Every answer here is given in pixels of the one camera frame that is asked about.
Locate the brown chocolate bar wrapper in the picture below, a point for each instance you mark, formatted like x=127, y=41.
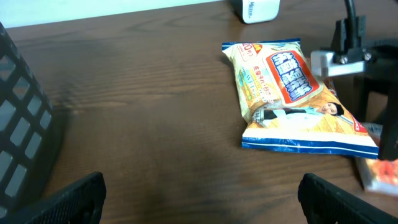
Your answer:
x=330, y=85

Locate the grey plastic shopping basket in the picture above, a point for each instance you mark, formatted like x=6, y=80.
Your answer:
x=30, y=141

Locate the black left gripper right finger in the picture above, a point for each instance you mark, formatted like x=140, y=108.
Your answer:
x=324, y=203

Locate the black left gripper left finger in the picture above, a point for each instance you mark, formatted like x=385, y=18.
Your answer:
x=79, y=202

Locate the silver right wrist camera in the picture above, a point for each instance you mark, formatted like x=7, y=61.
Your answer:
x=323, y=65

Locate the orange tissue pack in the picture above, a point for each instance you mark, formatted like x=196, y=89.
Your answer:
x=378, y=176

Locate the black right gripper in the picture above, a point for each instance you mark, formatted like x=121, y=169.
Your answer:
x=380, y=74

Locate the yellow snack bag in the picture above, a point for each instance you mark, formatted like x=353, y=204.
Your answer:
x=288, y=109

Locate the white barcode scanner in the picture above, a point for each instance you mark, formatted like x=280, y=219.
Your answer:
x=255, y=11

